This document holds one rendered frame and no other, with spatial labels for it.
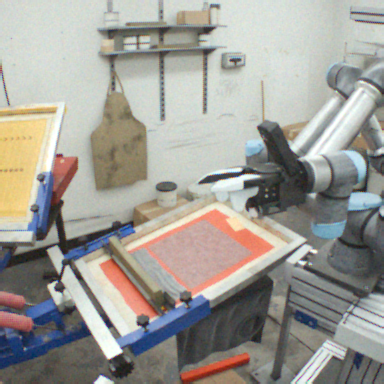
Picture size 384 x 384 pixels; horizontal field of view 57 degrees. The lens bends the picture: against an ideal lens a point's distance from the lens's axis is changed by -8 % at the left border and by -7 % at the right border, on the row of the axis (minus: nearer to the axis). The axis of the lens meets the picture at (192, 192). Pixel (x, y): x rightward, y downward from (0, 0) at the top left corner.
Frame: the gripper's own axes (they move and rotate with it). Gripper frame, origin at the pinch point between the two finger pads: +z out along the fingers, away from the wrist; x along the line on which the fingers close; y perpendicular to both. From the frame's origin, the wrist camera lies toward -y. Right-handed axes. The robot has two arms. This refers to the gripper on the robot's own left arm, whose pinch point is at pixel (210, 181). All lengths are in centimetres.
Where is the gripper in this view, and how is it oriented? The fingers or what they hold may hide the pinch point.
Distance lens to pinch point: 66.4
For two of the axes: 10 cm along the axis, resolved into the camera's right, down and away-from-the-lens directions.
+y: 0.5, 9.5, 3.0
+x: -3.8, -2.6, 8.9
